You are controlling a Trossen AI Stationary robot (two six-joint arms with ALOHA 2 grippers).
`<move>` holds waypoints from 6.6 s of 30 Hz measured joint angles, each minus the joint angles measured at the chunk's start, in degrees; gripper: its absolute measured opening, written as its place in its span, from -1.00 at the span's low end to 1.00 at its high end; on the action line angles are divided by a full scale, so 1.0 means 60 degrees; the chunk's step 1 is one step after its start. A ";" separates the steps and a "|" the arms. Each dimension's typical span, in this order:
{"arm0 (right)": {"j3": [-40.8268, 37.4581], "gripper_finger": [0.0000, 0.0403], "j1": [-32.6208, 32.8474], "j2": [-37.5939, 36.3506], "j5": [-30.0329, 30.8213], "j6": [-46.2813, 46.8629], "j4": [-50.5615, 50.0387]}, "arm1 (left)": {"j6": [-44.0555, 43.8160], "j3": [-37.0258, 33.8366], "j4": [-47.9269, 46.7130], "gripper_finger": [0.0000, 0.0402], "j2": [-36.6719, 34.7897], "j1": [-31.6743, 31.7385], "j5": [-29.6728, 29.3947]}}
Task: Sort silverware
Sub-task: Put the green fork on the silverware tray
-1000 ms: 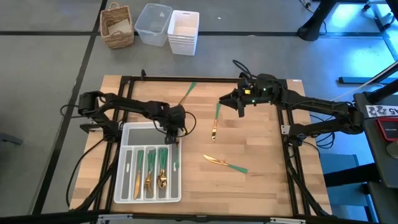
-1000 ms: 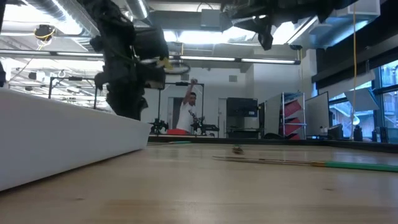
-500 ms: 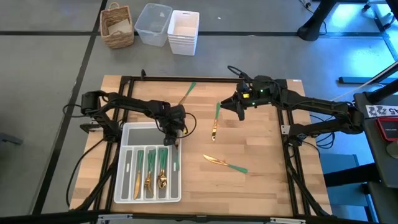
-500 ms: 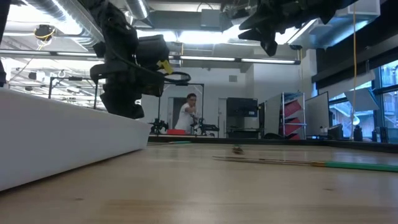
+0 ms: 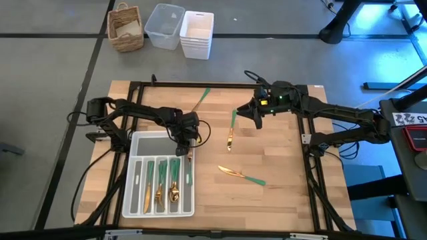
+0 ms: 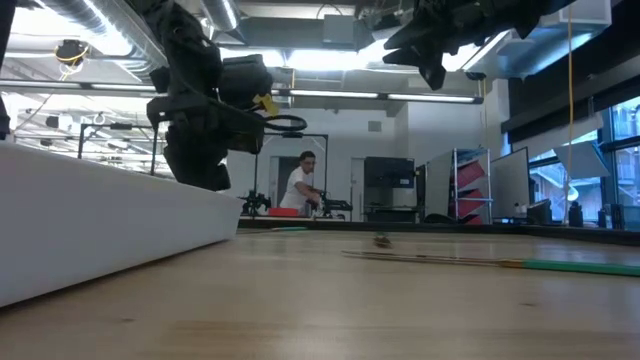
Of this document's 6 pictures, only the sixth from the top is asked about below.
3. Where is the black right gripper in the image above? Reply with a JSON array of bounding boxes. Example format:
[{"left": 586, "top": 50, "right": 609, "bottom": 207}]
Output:
[{"left": 383, "top": 0, "right": 531, "bottom": 90}]

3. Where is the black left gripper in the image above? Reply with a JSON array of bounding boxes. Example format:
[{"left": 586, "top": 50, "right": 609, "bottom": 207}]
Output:
[{"left": 147, "top": 62, "right": 266, "bottom": 192}]

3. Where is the gold knife green handle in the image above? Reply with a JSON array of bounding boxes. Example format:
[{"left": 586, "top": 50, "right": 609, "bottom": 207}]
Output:
[{"left": 341, "top": 249, "right": 640, "bottom": 279}]

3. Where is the wooden workbench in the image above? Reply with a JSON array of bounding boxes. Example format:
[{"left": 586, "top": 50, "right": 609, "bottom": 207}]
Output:
[{"left": 238, "top": 214, "right": 347, "bottom": 224}]

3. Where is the person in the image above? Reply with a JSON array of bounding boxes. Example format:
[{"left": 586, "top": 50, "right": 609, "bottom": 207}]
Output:
[{"left": 278, "top": 149, "right": 322, "bottom": 211}]

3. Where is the grey ceiling unit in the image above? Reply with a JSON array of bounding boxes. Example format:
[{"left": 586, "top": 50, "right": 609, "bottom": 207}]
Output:
[{"left": 322, "top": 13, "right": 359, "bottom": 46}]

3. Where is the long linear ceiling light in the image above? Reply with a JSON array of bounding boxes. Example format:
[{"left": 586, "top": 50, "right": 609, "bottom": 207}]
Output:
[{"left": 0, "top": 78, "right": 484, "bottom": 105}]

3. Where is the black cabinet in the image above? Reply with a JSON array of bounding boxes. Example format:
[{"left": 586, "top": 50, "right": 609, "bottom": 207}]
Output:
[{"left": 363, "top": 156, "right": 420, "bottom": 224}]

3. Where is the silver shelf rack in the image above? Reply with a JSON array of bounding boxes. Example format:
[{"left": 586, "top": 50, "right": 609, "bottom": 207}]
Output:
[{"left": 452, "top": 147, "right": 494, "bottom": 225}]

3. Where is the grey partition panel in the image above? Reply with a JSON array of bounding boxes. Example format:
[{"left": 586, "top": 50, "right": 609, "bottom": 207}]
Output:
[{"left": 423, "top": 149, "right": 455, "bottom": 219}]

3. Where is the white plastic cutlery tray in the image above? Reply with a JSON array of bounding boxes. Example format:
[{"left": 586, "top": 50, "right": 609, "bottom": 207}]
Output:
[{"left": 0, "top": 139, "right": 245, "bottom": 309}]

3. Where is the white hanging shade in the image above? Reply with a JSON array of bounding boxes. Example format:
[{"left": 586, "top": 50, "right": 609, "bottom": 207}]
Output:
[{"left": 552, "top": 140, "right": 612, "bottom": 180}]

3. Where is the black monitor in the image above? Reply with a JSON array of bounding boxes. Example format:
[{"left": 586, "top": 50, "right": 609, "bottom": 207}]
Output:
[{"left": 527, "top": 198, "right": 554, "bottom": 225}]

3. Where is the black bottle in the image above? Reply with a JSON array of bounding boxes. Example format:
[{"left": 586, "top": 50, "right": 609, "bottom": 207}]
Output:
[{"left": 568, "top": 200, "right": 585, "bottom": 229}]

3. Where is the yellow cable tag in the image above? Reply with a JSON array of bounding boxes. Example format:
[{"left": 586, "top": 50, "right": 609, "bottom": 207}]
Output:
[{"left": 252, "top": 92, "right": 280, "bottom": 117}]

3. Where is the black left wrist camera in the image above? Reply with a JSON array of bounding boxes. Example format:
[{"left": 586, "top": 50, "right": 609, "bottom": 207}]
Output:
[{"left": 218, "top": 53, "right": 275, "bottom": 109}]

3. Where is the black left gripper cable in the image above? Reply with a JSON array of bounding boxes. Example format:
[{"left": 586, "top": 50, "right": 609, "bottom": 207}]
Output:
[{"left": 234, "top": 99, "right": 309, "bottom": 133}]

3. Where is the black metal station frame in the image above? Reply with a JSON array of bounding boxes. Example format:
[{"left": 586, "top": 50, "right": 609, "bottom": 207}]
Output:
[{"left": 253, "top": 131, "right": 330, "bottom": 217}]

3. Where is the silver round air duct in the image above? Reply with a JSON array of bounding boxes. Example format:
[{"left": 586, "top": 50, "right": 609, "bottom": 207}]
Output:
[{"left": 199, "top": 0, "right": 241, "bottom": 31}]

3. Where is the black gantry frame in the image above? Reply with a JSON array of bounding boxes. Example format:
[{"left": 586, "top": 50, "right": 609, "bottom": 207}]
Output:
[{"left": 76, "top": 122, "right": 160, "bottom": 177}]

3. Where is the black ceiling camera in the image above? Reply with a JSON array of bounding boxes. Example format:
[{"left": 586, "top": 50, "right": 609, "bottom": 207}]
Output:
[{"left": 53, "top": 38, "right": 91, "bottom": 69}]

